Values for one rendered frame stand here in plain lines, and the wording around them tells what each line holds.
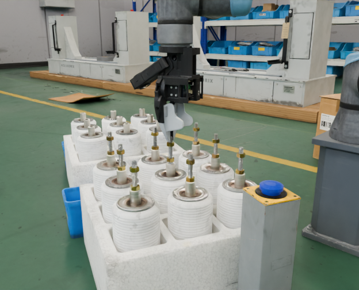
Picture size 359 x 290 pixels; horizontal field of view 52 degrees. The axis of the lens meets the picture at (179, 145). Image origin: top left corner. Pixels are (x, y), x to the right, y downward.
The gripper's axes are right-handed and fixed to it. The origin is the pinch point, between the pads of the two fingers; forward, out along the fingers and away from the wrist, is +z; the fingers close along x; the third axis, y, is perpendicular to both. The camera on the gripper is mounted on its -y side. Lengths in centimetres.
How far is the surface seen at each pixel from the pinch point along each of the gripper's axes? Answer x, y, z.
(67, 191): 2.3, -38.2, 23.7
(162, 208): -4.8, 1.3, 16.4
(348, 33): 855, -67, -23
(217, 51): 513, -227, 5
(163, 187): -4.7, 1.7, 11.1
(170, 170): -1.0, 1.1, 8.1
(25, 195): 9, -68, 35
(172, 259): -17.5, 11.8, 18.9
